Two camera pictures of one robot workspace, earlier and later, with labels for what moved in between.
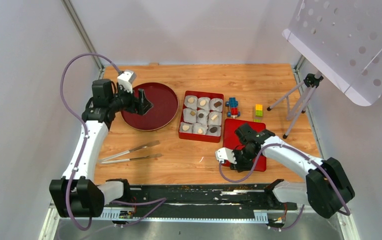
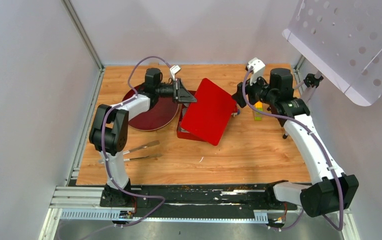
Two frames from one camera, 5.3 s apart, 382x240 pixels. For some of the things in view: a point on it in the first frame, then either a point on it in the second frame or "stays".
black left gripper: (140, 106) → (180, 94)
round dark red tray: (162, 113) stays
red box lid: (231, 140) → (208, 117)
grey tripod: (310, 82) stays
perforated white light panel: (357, 44) stays
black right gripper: (240, 167) → (238, 96)
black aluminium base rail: (243, 202) stays
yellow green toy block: (259, 113) stays
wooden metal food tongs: (149, 144) stays
